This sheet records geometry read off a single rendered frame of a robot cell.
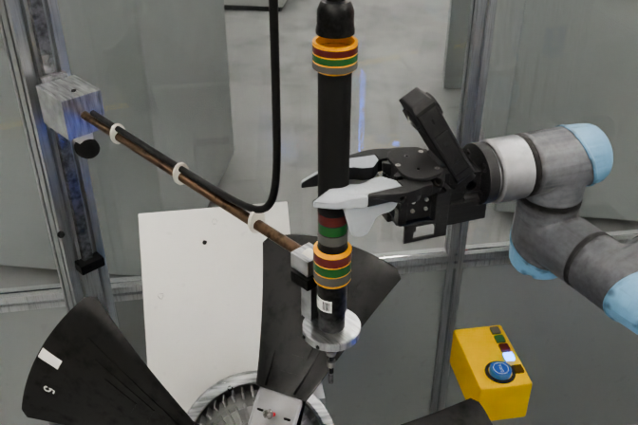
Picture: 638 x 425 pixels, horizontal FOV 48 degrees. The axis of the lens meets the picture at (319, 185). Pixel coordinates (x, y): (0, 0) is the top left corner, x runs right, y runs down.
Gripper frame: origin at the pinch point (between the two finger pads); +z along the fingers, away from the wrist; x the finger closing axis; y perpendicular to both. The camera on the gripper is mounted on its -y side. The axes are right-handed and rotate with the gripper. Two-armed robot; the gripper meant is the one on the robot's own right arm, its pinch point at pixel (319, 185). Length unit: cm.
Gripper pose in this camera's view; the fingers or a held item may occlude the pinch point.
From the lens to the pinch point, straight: 75.7
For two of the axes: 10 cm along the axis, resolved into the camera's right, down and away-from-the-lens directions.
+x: -3.2, -4.9, 8.1
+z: -9.5, 1.7, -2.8
